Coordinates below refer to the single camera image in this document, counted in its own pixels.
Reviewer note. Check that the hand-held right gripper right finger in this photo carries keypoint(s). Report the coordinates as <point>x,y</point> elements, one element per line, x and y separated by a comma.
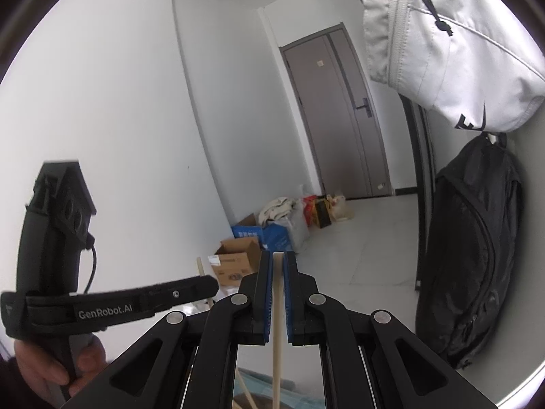
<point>290,294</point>

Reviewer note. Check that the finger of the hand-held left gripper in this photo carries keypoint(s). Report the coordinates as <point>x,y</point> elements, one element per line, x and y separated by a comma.
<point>187,292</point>

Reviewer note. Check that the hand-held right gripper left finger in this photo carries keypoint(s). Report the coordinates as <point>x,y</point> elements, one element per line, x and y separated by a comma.
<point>267,294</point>

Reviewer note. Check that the light wooden chopstick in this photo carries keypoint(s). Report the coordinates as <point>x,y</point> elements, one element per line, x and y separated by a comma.
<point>277,349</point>

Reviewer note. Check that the white utensil holder cup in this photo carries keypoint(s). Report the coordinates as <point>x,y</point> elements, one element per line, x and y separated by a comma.
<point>264,404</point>

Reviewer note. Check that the person's left hand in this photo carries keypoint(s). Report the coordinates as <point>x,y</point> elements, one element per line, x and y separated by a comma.
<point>40,366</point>

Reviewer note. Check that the brown cardboard box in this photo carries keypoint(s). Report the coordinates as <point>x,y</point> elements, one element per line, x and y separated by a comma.
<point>234,264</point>

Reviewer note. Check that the blue cardboard box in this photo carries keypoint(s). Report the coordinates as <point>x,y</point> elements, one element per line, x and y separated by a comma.
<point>276,236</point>
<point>247,228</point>

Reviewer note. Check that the clear plastic bag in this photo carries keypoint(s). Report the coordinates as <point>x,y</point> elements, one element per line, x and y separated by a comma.
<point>299,230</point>

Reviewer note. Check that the cream cloth bundle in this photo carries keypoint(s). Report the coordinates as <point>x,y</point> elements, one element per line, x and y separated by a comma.
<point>276,211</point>

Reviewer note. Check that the yellow black box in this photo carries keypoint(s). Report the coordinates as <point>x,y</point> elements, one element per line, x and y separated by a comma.
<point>322,213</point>

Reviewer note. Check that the teal checkered tablecloth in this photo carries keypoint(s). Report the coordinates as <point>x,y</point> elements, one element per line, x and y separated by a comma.
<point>259,381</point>

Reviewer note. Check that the translucent plastic bag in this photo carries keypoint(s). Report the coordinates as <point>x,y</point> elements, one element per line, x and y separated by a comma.
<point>342,208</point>

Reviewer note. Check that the black backpack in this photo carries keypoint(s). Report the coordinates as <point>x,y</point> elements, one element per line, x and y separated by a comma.
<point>468,255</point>

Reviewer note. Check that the grey brown door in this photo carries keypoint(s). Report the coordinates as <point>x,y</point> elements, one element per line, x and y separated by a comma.
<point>336,115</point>

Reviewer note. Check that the white hanging jacket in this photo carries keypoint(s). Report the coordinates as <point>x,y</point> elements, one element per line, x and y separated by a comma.
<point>460,42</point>

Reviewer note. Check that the dark door frame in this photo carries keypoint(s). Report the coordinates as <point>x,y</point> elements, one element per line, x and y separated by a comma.
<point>421,200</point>

